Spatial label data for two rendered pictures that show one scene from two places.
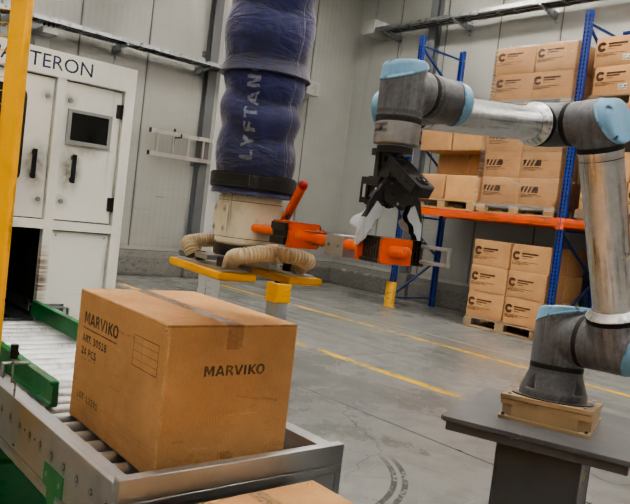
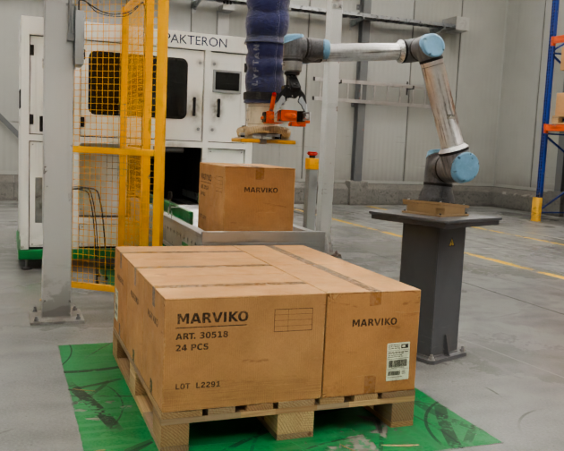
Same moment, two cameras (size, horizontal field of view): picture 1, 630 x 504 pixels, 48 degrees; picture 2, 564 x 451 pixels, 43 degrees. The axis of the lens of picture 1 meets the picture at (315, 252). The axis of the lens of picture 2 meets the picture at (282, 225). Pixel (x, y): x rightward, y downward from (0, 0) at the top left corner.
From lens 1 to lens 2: 219 cm
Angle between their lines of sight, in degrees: 20
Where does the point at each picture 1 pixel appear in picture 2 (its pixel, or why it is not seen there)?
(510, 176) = not seen: outside the picture
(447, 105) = (313, 51)
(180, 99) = not seen: hidden behind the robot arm
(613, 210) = (437, 92)
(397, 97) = (287, 50)
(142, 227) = not seen: hidden behind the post
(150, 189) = (317, 130)
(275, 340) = (282, 176)
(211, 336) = (246, 172)
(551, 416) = (424, 208)
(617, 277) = (445, 128)
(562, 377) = (433, 188)
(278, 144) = (270, 76)
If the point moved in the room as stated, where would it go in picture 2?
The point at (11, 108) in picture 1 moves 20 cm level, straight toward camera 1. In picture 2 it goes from (160, 72) to (158, 70)
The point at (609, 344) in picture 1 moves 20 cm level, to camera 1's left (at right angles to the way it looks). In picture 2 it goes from (446, 165) to (405, 162)
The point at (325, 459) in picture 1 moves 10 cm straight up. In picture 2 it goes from (313, 238) to (314, 220)
